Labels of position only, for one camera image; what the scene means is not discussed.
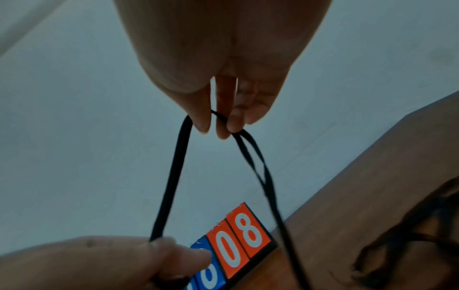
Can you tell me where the black elastic band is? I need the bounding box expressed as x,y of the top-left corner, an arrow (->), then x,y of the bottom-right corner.
148,108 -> 313,290

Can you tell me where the person's right hand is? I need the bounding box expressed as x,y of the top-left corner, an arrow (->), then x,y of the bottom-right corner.
112,0 -> 333,140

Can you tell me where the person's left hand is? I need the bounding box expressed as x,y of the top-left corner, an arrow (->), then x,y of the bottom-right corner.
0,235 -> 213,290

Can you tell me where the pile of black lanyards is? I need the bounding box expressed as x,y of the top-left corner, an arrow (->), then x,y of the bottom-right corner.
329,175 -> 459,290

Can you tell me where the blue and red flip scoreboard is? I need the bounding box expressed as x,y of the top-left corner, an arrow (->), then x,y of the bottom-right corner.
185,201 -> 279,290

